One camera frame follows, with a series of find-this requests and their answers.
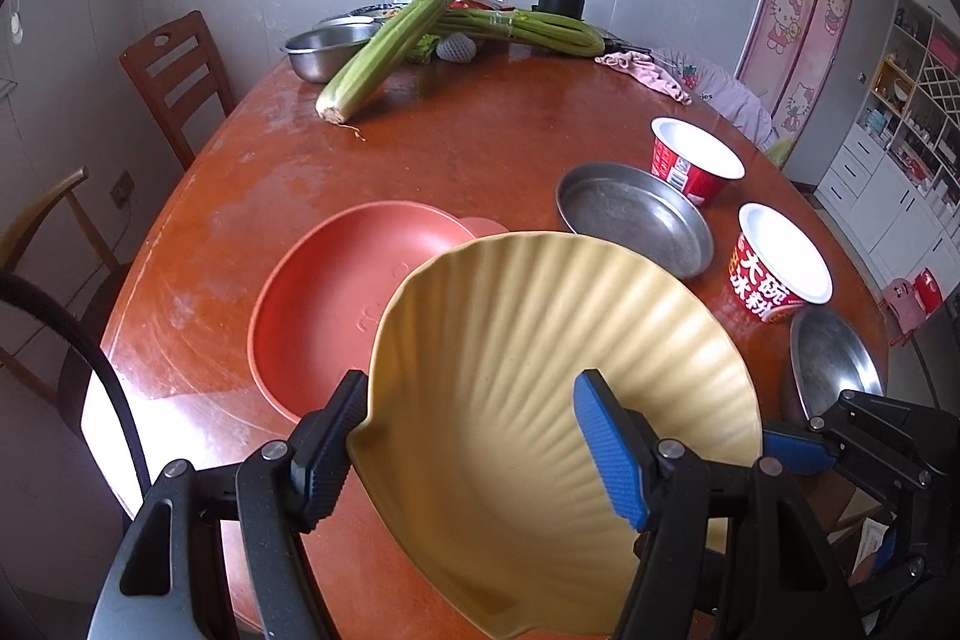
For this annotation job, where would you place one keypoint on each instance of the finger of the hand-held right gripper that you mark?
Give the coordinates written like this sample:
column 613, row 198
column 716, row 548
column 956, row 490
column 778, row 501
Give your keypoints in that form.
column 795, row 451
column 911, row 572

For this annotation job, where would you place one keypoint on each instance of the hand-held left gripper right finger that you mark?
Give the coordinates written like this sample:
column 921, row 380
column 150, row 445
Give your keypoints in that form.
column 611, row 452

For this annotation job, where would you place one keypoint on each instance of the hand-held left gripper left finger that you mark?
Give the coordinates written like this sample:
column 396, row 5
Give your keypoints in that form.
column 324, row 460

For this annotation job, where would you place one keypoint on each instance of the steel bowl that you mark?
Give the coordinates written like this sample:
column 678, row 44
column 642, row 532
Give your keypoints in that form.
column 832, row 362

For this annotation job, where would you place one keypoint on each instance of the yellow shell-shaped plate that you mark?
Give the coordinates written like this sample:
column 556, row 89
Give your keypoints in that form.
column 525, row 347

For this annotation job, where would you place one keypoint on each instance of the red paper noodle bowl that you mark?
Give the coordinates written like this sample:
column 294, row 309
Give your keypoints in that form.
column 697, row 149
column 780, row 257

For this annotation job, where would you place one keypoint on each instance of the steel pan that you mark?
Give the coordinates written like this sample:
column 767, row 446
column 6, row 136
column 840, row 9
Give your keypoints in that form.
column 637, row 220

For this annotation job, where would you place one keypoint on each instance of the coral red plate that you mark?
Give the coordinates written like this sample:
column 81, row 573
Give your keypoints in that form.
column 330, row 295

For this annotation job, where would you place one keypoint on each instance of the pink small stool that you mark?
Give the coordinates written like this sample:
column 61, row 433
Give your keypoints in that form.
column 911, row 302

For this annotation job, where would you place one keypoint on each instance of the white display cabinet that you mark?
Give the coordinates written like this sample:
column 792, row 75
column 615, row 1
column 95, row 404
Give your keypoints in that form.
column 900, row 145

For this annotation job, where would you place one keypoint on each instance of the pink printed garment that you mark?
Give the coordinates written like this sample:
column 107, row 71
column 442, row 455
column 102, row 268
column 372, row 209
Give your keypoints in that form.
column 731, row 93

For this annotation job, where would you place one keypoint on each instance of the pink cloth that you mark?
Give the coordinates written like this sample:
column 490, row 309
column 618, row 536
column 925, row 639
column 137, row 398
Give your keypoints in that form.
column 645, row 74

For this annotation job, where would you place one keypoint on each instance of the light wooden armchair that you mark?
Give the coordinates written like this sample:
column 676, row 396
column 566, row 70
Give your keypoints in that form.
column 45, row 197

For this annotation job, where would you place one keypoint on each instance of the celery bunch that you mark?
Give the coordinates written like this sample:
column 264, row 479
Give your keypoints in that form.
column 375, row 55
column 540, row 29

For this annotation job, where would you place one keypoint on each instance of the steel basin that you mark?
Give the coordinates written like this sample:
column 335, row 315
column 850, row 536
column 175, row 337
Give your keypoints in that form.
column 315, row 51

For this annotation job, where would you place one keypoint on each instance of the brown wooden chair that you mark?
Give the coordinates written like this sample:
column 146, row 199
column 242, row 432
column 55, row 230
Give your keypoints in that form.
column 176, row 78

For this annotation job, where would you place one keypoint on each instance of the black tongs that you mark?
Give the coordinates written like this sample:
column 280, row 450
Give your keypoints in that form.
column 626, row 42

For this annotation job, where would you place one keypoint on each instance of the fruit in white foam net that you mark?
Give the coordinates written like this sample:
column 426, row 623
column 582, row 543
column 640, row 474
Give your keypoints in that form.
column 455, row 48

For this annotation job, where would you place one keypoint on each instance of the low wall socket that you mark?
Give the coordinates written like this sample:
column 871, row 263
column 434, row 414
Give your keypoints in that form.
column 122, row 190

